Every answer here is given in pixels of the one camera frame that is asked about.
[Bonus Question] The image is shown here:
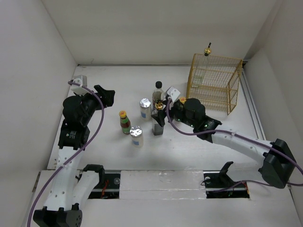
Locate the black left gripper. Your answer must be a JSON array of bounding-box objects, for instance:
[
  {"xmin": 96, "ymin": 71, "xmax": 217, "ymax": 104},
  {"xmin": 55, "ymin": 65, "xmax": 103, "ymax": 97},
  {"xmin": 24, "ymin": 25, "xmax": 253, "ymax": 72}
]
[{"xmin": 76, "ymin": 85, "xmax": 114, "ymax": 125}]

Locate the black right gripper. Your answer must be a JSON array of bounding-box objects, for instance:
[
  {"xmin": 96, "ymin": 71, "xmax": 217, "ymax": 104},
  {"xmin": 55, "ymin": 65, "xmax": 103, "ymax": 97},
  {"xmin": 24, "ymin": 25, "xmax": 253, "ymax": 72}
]
[{"xmin": 151, "ymin": 99, "xmax": 196, "ymax": 128}]

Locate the dark-filled gold-spout oil bottle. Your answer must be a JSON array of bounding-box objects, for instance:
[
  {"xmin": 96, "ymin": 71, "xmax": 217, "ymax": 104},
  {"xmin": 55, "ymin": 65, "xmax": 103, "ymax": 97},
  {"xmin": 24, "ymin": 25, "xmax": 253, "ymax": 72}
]
[{"xmin": 151, "ymin": 100, "xmax": 164, "ymax": 136}]

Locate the clear oil bottle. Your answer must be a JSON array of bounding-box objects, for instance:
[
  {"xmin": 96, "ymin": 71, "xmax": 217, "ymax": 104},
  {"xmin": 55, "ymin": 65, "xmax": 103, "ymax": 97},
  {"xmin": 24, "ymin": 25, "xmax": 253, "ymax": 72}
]
[{"xmin": 193, "ymin": 42, "xmax": 212, "ymax": 85}]

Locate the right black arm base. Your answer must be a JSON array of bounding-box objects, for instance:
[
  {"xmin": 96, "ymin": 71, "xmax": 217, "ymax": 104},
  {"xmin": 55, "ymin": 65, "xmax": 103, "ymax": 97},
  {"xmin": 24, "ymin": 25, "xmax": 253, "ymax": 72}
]
[{"xmin": 200, "ymin": 161, "xmax": 250, "ymax": 199}]

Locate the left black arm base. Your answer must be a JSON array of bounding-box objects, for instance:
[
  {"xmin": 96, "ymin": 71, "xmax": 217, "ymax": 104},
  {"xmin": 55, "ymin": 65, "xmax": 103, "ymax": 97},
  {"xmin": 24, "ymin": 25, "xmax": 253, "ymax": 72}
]
[{"xmin": 84, "ymin": 164, "xmax": 121, "ymax": 199}]

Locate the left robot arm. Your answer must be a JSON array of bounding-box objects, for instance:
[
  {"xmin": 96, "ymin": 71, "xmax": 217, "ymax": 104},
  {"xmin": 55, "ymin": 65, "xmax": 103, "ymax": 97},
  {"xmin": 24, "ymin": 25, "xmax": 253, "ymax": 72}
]
[{"xmin": 27, "ymin": 82, "xmax": 115, "ymax": 227}]

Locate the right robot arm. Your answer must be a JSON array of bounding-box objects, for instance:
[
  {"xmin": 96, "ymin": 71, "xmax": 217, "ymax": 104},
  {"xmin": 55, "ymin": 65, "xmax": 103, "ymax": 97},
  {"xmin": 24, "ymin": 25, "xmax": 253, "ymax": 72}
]
[{"xmin": 151, "ymin": 95, "xmax": 298, "ymax": 189}]

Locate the clear bottle black cap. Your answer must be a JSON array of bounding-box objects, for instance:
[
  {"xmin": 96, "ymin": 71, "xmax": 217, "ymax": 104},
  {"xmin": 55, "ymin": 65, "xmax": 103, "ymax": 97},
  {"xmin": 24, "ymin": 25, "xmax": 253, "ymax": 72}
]
[{"xmin": 151, "ymin": 81, "xmax": 164, "ymax": 111}]

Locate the rear silver-lid spice jar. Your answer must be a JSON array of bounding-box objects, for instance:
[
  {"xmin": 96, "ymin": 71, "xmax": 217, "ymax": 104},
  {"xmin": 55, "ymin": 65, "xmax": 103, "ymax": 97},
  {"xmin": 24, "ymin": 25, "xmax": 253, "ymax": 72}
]
[{"xmin": 139, "ymin": 98, "xmax": 152, "ymax": 121}]

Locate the silver-lid spice jar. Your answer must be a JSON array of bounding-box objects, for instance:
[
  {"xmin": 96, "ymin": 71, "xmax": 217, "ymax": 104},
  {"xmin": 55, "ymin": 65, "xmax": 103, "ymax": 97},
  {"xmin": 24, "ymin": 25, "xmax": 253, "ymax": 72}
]
[
  {"xmin": 130, "ymin": 125, "xmax": 143, "ymax": 147},
  {"xmin": 139, "ymin": 98, "xmax": 152, "ymax": 121}
]

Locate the right yellow-cap sauce bottle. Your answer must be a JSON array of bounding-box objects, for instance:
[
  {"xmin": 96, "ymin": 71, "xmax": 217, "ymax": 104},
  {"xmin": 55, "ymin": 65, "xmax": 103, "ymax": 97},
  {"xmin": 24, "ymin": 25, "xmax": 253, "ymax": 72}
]
[{"xmin": 179, "ymin": 97, "xmax": 187, "ymax": 104}]

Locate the yellow-cap sauce bottle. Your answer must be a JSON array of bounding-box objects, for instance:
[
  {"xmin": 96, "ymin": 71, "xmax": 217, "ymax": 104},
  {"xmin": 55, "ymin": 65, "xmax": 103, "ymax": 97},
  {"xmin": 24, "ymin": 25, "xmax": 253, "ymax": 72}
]
[
  {"xmin": 119, "ymin": 111, "xmax": 131, "ymax": 134},
  {"xmin": 179, "ymin": 97, "xmax": 187, "ymax": 104}
]

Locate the front silver-lid spice jar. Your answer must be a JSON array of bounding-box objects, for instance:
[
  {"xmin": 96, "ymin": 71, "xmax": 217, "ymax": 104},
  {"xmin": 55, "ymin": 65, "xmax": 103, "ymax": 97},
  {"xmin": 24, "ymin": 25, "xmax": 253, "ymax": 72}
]
[{"xmin": 130, "ymin": 125, "xmax": 143, "ymax": 147}]

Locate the left yellow-cap sauce bottle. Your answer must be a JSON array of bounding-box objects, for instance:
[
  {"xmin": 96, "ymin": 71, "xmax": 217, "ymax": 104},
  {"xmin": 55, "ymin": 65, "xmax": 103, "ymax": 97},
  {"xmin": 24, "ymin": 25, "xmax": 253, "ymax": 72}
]
[{"xmin": 119, "ymin": 111, "xmax": 131, "ymax": 134}]

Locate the white foam front board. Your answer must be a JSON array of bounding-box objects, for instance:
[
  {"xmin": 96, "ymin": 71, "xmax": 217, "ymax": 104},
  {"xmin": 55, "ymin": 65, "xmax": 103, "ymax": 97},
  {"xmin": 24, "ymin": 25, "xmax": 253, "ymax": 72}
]
[{"xmin": 119, "ymin": 170, "xmax": 206, "ymax": 200}]

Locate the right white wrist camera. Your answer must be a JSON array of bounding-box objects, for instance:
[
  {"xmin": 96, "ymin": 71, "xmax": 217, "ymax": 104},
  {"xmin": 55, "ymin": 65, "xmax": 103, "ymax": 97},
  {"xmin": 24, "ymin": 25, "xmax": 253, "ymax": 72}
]
[{"xmin": 166, "ymin": 86, "xmax": 180, "ymax": 102}]

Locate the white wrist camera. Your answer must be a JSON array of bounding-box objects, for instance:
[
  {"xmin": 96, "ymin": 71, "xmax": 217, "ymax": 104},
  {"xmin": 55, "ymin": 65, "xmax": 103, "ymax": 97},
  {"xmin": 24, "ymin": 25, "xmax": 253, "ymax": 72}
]
[
  {"xmin": 166, "ymin": 86, "xmax": 180, "ymax": 102},
  {"xmin": 71, "ymin": 75, "xmax": 87, "ymax": 96}
]

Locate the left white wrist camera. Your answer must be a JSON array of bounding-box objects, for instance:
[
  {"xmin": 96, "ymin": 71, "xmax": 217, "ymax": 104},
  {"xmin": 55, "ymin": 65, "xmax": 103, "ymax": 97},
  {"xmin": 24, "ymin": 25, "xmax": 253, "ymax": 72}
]
[{"xmin": 71, "ymin": 75, "xmax": 87, "ymax": 96}]

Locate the gold wire basket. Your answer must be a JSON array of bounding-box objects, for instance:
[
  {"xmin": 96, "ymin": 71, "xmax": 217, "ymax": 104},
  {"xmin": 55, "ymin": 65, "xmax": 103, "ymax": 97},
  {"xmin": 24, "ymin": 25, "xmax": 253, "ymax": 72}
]
[{"xmin": 186, "ymin": 54, "xmax": 242, "ymax": 114}]

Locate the aluminium side rail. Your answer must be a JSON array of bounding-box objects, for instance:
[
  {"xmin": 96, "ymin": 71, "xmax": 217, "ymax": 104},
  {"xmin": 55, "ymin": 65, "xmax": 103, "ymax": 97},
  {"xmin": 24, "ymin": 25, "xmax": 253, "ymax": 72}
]
[{"xmin": 240, "ymin": 60, "xmax": 266, "ymax": 140}]

